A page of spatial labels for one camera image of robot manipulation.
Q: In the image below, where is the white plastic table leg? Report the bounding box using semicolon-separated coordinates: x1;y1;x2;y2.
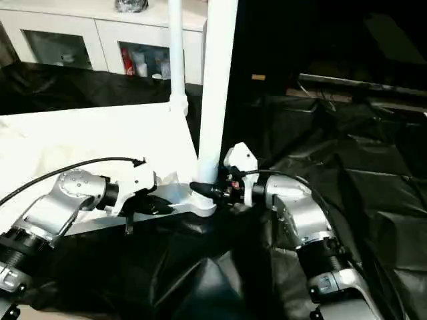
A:
192;0;240;201
167;0;189;115

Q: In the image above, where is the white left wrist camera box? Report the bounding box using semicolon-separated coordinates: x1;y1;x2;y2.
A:
110;163;158;217

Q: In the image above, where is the black plastic mat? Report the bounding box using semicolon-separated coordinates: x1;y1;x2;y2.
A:
0;61;427;320

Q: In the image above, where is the red carton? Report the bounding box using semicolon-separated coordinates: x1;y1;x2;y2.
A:
121;48;133;75

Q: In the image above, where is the grey metal bar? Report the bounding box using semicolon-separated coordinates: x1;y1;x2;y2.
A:
298;73;427;97

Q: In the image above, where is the white cabinet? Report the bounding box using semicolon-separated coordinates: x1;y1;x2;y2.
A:
0;0;209;86

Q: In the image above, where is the shiny dark bundle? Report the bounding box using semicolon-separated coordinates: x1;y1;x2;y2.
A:
115;0;149;14

